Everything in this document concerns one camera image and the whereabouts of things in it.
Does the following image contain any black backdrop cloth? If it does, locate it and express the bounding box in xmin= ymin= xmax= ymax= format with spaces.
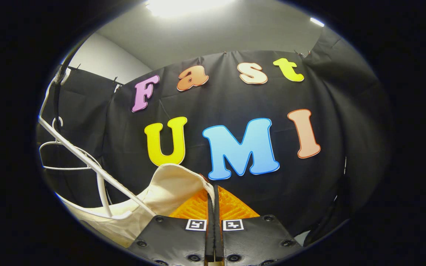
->
xmin=37 ymin=28 xmax=393 ymax=246

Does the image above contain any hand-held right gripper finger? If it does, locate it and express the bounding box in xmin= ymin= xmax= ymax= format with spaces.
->
xmin=128 ymin=185 xmax=214 ymax=266
xmin=215 ymin=185 xmax=302 ymax=266

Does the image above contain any cream shirt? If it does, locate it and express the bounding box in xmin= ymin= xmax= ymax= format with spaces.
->
xmin=56 ymin=164 xmax=215 ymax=248

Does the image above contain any white clothes hanger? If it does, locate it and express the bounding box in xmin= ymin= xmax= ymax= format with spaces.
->
xmin=37 ymin=68 xmax=158 ymax=221
xmin=38 ymin=117 xmax=102 ymax=171

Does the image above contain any large ceiling light panel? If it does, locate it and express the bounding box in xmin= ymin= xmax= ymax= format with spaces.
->
xmin=145 ymin=0 xmax=236 ymax=17

